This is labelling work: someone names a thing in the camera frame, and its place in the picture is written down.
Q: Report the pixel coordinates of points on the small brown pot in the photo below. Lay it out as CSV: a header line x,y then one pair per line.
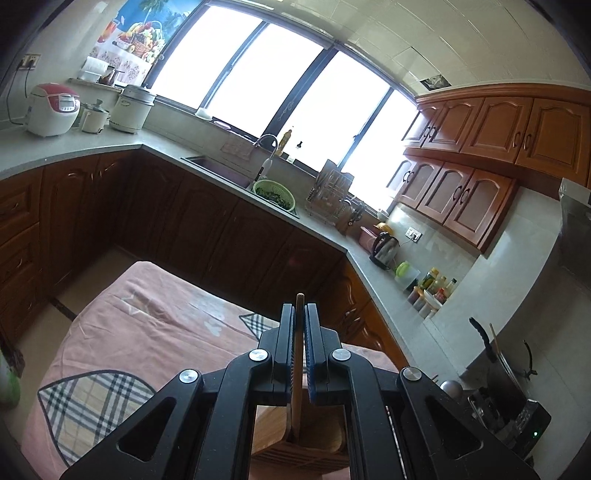
x,y
110,76

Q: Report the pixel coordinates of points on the small wall outlet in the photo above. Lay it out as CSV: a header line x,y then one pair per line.
x,y
414,234

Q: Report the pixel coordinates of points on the yellow oil bottle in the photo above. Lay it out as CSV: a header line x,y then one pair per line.
x,y
285,143

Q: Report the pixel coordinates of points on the ceiling vent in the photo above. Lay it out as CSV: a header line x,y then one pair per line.
x,y
436,82

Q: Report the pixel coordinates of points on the green colander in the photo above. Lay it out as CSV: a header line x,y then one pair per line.
x,y
274,194

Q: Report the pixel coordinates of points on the kitchen faucet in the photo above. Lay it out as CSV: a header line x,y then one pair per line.
x,y
268,147

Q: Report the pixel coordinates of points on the white bowl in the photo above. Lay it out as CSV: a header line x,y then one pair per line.
x,y
203,113

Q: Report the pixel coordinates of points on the wooden utensil holder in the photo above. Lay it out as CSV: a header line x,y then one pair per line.
x,y
272,436

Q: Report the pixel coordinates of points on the small white cooker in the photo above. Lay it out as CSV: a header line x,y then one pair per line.
x,y
94,119

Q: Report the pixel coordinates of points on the black wok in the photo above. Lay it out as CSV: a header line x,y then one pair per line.
x,y
508,374

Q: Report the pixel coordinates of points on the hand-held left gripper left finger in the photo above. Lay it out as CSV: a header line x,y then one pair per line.
x,y
290,337

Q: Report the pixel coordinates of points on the tropical fruit wall poster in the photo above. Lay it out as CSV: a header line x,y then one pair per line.
x,y
143,27

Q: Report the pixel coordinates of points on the grey countertop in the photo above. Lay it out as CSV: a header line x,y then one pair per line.
x,y
92,143

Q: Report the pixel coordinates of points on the kitchen sink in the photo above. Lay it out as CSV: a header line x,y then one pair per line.
x,y
217,170

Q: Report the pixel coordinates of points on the wooden cabinets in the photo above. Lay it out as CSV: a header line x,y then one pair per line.
x,y
184,217
485,152

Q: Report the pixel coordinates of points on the wooden upper cabinets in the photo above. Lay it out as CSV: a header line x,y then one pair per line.
x,y
485,152

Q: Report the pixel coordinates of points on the range hood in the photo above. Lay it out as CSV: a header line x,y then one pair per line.
x,y
575,221

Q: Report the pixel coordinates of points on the dish rack with cutting boards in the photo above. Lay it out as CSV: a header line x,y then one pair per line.
x,y
330,191

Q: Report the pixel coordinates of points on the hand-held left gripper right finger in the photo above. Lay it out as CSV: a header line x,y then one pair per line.
x,y
310,337

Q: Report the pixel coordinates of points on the knife block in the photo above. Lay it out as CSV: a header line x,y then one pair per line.
x,y
350,219

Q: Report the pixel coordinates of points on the green lidded container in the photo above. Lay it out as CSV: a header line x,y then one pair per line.
x,y
405,274

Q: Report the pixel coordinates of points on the pink container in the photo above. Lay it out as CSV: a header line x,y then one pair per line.
x,y
368,237

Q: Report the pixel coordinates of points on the steel electric kettle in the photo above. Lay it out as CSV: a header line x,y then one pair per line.
x,y
384,251

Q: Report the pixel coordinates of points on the large kitchen window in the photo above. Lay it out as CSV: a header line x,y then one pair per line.
x,y
277,83

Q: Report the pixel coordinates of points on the group of seasoning bottles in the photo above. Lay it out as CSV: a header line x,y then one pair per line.
x,y
431,293

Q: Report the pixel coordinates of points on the pink plaid-heart tablecloth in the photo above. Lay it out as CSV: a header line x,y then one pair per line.
x,y
138,332

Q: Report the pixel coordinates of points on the wooden lower cabinets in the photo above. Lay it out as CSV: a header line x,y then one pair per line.
x,y
184,217

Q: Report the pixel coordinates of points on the white and red rice cooker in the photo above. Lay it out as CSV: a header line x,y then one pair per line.
x,y
51,110

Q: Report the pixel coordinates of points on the paper towel roll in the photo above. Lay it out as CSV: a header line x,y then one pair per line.
x,y
92,69

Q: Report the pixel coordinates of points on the large white cooker pot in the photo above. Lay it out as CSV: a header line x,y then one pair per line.
x,y
131,110

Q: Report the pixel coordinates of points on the wall power outlet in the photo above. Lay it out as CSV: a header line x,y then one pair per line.
x,y
30,61

